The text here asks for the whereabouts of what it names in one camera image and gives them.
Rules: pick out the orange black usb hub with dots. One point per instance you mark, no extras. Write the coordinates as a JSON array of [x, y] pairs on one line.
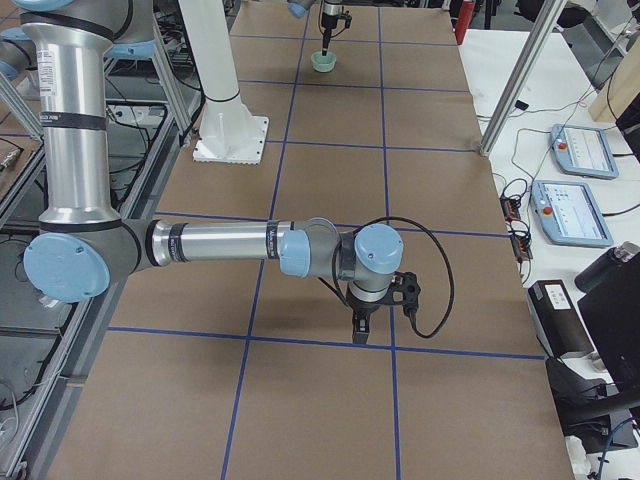
[[517, 229]]

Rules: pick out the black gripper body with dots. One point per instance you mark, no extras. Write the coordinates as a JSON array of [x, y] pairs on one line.
[[362, 307], [329, 20]]

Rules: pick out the small black square device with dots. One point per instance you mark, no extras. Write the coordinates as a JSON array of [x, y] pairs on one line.
[[521, 105]]

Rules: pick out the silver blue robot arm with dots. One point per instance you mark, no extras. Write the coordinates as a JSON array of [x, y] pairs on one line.
[[299, 8], [84, 245]]

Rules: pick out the green bowl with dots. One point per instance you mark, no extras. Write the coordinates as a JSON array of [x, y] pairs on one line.
[[323, 62]]

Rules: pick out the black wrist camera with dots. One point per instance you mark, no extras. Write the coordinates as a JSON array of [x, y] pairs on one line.
[[404, 291]]

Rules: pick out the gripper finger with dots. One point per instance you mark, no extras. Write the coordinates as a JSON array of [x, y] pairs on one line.
[[357, 331], [364, 329], [326, 38]]

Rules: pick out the red cylinder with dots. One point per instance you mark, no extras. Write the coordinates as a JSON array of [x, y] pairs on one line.
[[464, 18]]

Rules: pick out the near teach pendant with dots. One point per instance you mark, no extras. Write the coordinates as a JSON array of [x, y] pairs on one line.
[[569, 215]]

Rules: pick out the teach pendant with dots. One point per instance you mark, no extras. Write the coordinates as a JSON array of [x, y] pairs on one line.
[[569, 215], [583, 151]]

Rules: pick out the far teach pendant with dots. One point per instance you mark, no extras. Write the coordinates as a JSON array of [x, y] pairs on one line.
[[583, 151]]

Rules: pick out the white pedestal column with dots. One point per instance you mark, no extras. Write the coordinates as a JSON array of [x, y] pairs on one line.
[[228, 132]]

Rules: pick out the black monitor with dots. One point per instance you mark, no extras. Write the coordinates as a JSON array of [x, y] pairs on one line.
[[610, 312]]

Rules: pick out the black box white label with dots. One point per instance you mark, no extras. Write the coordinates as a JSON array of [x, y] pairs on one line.
[[557, 322]]

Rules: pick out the black water bottle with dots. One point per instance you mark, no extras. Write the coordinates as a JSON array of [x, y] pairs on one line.
[[605, 266]]

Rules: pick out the aluminium frame post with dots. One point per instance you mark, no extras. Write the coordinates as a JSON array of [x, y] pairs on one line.
[[535, 42]]

